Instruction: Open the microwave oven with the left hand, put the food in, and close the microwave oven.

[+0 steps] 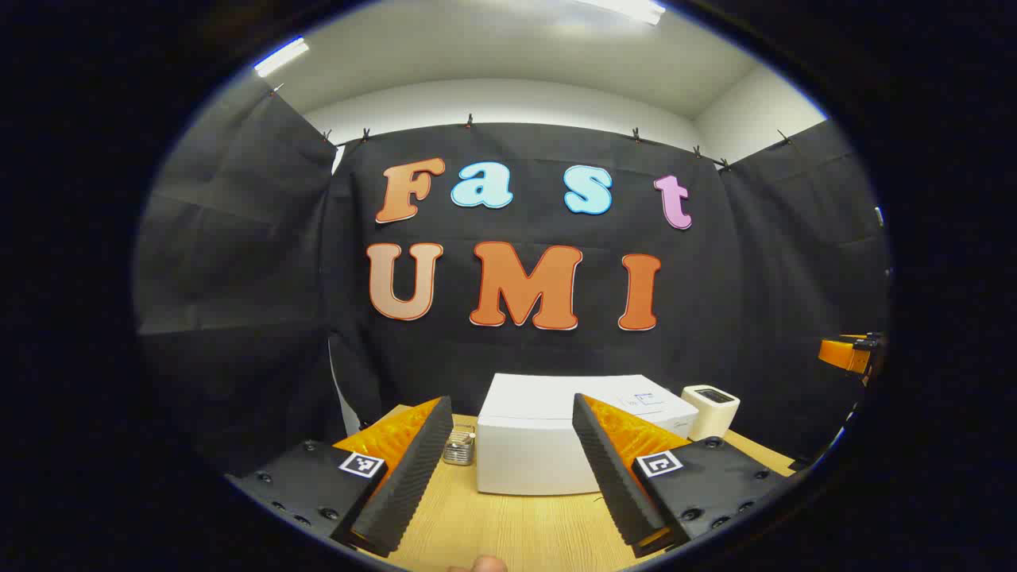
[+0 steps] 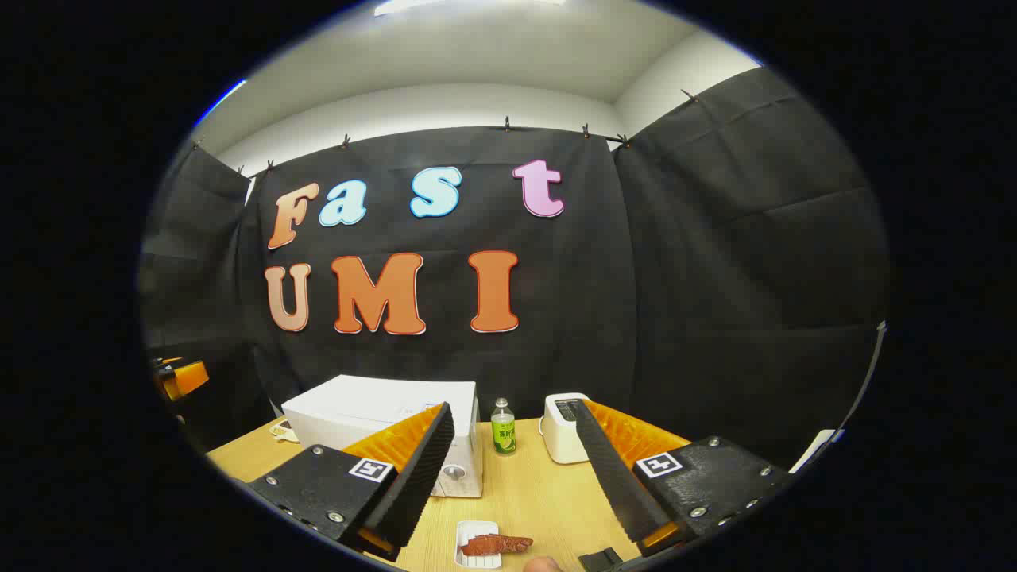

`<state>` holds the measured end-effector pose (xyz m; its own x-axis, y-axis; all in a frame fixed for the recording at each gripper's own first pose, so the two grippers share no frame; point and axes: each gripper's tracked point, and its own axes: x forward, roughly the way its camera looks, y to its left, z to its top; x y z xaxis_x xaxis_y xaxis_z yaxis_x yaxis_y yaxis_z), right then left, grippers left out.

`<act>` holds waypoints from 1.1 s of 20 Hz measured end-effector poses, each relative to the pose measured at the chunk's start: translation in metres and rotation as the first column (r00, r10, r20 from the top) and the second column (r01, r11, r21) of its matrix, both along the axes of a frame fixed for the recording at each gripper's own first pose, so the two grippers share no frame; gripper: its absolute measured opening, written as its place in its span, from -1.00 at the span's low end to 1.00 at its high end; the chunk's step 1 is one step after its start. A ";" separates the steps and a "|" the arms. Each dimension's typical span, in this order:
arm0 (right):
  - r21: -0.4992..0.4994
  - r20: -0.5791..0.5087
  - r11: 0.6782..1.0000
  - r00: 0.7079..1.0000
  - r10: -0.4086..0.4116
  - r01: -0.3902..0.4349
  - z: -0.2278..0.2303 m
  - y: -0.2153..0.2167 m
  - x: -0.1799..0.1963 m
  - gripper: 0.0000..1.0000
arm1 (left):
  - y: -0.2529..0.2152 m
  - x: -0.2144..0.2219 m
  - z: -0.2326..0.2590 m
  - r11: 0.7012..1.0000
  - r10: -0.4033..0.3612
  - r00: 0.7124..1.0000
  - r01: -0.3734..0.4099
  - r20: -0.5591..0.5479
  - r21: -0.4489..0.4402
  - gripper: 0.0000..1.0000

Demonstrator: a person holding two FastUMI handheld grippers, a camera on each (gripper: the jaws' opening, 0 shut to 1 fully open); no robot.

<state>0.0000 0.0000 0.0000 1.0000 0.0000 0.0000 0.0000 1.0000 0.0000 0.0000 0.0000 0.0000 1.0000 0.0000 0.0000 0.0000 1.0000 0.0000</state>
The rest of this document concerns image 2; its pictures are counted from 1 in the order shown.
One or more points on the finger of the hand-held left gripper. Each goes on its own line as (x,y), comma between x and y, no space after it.
(187,379)

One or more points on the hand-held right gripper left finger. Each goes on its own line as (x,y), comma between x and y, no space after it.
(421,477)

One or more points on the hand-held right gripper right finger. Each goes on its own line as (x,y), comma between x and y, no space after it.
(616,477)

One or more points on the white microwave oven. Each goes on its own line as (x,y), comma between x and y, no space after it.
(373,405)

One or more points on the red-brown piece of meat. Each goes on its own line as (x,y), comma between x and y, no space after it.
(493,545)

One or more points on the white toaster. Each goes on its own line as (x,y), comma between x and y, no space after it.
(560,441)

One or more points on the white rectangular tray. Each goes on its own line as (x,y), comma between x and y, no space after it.
(477,528)

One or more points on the green label drink bottle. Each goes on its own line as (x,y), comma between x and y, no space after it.
(503,437)

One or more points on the white divided plate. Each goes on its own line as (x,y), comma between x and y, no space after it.
(283,431)

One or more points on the black backdrop cloth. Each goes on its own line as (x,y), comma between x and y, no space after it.
(636,278)

